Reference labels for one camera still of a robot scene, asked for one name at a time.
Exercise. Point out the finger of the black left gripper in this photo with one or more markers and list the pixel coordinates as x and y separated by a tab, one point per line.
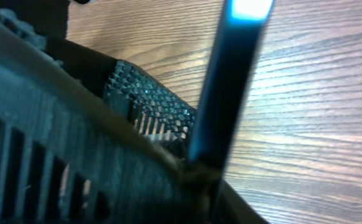
156	112

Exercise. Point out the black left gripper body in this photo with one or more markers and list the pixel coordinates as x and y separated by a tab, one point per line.
41	21

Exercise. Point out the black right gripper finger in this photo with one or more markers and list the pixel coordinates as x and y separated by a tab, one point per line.
65	157

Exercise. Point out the blue Galaxy smartphone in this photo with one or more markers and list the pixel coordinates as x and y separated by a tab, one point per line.
236	41

